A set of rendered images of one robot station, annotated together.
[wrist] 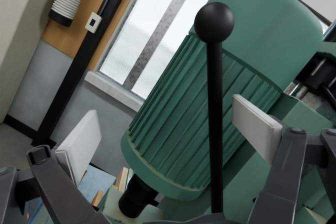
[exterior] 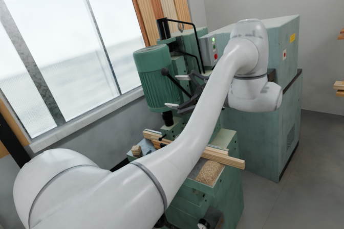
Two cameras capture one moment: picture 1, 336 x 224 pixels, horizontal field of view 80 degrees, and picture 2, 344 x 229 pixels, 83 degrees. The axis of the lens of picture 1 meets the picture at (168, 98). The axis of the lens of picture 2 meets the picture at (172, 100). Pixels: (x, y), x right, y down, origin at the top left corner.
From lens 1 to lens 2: 69 cm
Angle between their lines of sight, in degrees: 35
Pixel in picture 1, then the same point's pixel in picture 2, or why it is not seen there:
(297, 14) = (164, 50)
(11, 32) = not seen: outside the picture
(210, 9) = (165, 71)
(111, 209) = (168, 128)
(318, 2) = not seen: outside the picture
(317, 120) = (180, 59)
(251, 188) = (185, 84)
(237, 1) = (151, 58)
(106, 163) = (106, 165)
